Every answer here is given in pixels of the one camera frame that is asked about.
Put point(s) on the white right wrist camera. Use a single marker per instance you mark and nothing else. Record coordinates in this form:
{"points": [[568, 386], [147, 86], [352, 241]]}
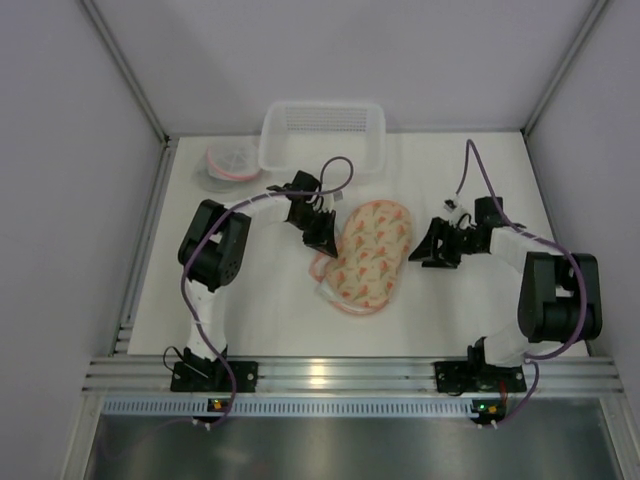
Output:
{"points": [[454, 209]]}

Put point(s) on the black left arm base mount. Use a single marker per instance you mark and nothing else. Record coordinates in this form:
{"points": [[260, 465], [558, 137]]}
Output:
{"points": [[193, 374]]}

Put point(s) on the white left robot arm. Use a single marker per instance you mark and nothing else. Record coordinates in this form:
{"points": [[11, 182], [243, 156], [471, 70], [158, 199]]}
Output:
{"points": [[212, 250]]}

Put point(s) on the aluminium frame rail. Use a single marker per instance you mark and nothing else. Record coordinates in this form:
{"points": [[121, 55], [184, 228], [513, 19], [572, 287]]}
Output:
{"points": [[562, 377]]}

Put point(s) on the white plastic basket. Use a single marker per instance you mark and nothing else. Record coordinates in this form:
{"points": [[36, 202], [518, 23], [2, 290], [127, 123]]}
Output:
{"points": [[303, 135]]}

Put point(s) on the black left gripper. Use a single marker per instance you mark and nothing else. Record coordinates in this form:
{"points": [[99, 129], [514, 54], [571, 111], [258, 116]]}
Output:
{"points": [[316, 226]]}

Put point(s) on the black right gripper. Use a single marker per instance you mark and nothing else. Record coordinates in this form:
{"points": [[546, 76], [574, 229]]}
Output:
{"points": [[443, 243]]}

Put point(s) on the white mesh pink-trimmed laundry bag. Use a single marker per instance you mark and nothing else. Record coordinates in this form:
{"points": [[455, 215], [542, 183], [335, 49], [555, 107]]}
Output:
{"points": [[226, 165]]}

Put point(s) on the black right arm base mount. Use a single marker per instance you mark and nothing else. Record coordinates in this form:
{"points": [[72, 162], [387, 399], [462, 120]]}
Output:
{"points": [[475, 375]]}

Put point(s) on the peach patterned laundry bag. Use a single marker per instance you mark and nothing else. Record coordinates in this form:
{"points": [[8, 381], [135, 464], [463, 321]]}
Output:
{"points": [[372, 248]]}

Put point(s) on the white slotted cable duct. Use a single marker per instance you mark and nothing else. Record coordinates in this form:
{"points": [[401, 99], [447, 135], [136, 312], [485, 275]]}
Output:
{"points": [[301, 407]]}

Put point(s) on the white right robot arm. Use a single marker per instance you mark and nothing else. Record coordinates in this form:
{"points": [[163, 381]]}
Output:
{"points": [[559, 297]]}

